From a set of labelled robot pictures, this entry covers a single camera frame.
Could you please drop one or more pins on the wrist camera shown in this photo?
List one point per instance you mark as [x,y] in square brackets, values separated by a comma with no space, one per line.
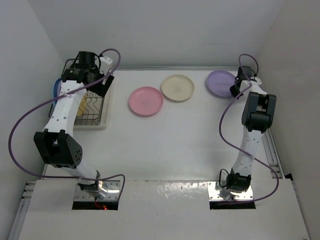
[104,64]
[256,81]

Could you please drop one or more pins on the lilac plate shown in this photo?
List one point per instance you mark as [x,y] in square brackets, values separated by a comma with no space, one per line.
[219,83]

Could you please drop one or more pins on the orange plate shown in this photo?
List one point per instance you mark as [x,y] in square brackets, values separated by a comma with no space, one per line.
[83,106]

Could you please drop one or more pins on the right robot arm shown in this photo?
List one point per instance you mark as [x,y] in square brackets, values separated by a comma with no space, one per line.
[257,117]

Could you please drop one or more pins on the beige drip tray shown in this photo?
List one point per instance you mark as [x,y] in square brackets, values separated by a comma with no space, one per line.
[108,110]

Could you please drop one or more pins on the pink plate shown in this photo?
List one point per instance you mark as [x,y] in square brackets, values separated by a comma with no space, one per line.
[146,101]

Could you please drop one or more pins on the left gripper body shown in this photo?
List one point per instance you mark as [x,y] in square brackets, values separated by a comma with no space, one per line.
[96,74]

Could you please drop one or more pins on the metal base plate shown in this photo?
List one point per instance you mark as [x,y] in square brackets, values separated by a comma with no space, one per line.
[110,190]
[216,193]

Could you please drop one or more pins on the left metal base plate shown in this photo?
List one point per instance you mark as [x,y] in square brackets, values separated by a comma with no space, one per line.
[110,190]

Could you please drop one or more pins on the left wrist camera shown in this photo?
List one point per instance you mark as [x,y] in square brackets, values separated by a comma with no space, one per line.
[104,64]

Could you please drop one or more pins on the wire dish rack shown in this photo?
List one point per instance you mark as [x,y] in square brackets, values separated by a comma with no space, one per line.
[67,64]

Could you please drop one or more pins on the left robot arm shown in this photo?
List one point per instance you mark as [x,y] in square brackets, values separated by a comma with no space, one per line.
[56,145]

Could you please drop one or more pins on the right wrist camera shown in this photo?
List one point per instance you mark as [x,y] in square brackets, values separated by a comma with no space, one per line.
[256,81]

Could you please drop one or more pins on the blue plate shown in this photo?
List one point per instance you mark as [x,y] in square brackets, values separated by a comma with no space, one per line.
[56,88]

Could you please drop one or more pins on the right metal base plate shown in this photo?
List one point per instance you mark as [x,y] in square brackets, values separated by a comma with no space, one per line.
[216,193]

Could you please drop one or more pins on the cream plate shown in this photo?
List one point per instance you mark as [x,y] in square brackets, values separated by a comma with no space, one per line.
[177,87]

